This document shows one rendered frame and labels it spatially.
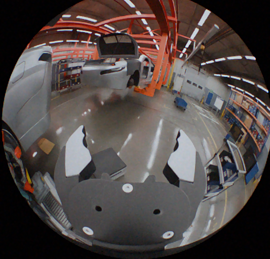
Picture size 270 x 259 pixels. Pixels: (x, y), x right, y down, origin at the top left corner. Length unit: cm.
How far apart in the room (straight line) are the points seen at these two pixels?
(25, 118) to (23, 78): 36
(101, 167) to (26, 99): 108
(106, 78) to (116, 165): 174
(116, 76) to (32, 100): 176
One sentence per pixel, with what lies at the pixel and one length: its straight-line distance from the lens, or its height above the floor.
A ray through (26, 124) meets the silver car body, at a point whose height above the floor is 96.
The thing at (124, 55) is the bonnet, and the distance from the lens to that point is 307.
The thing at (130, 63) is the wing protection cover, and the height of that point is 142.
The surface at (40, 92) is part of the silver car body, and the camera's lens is 96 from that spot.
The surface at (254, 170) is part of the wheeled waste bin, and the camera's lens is 529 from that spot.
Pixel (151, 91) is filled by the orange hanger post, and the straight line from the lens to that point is 295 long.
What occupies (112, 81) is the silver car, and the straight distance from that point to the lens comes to 210.
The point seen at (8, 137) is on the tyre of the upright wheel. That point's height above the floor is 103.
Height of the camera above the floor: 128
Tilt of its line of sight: 34 degrees down
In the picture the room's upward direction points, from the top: 13 degrees clockwise
